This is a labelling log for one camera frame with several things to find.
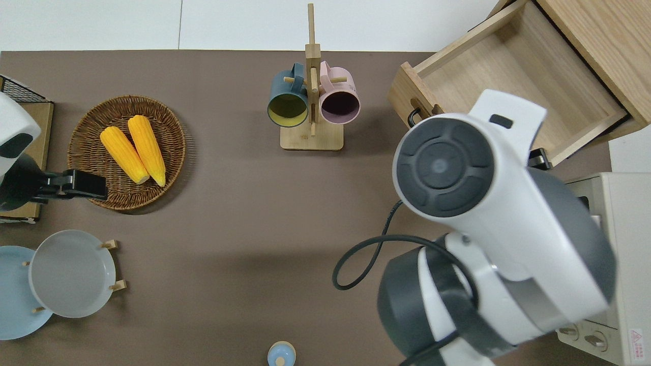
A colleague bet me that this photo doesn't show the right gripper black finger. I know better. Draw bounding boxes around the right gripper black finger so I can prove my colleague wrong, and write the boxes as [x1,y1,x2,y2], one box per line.
[528,147,553,170]

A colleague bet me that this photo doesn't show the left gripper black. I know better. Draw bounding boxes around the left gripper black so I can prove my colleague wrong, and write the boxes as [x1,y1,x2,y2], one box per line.
[0,154,108,211]

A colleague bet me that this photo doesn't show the wooden drawer with black handle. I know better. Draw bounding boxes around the wooden drawer with black handle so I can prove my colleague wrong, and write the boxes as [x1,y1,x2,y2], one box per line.
[388,0,629,167]

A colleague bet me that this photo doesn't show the light wooden drawer cabinet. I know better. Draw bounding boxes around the light wooden drawer cabinet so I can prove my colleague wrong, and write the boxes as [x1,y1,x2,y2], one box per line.
[488,0,651,140]

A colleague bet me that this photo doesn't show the brown wicker basket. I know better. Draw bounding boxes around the brown wicker basket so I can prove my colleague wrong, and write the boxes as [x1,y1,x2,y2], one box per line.
[67,95,187,211]

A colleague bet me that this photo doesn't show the short yellow corn cob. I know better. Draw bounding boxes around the short yellow corn cob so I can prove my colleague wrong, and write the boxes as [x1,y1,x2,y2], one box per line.
[100,126,151,185]

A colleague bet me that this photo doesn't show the long yellow corn cob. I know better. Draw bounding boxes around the long yellow corn cob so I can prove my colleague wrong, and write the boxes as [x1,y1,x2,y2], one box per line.
[128,115,167,187]

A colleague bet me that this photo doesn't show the grey plate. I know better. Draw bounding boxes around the grey plate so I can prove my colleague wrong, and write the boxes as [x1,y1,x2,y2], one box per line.
[28,230,116,319]

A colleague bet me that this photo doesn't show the wooden plate rack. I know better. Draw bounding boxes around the wooden plate rack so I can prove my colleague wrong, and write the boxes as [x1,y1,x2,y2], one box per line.
[20,239,127,313]

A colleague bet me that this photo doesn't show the white toaster oven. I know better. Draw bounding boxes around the white toaster oven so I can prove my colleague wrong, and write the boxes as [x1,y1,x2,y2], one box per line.
[557,172,651,366]

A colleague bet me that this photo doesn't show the light blue plate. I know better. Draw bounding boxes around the light blue plate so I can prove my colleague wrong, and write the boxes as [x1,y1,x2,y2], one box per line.
[0,246,54,341]

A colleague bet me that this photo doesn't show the brown table mat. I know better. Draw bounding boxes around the brown table mat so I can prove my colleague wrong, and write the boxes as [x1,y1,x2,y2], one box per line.
[0,50,613,366]

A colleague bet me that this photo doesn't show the pink mug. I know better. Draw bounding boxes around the pink mug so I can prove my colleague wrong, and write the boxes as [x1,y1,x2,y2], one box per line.
[319,61,361,125]

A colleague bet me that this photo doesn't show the dark blue mug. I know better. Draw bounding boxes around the dark blue mug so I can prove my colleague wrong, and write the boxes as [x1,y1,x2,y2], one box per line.
[268,63,309,128]

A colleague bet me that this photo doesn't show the wooden mug rack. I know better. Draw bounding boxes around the wooden mug rack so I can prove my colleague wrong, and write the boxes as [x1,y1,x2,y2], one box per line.
[280,4,344,151]

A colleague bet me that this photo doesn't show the small blue round button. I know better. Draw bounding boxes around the small blue round button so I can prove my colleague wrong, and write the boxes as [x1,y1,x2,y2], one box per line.
[268,341,296,366]

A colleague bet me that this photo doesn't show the wire shelf with wooden boards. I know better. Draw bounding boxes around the wire shelf with wooden boards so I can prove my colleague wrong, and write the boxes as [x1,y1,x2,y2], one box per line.
[0,75,54,224]

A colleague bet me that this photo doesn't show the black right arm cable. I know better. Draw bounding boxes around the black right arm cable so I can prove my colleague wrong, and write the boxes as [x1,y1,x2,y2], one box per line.
[332,200,479,306]

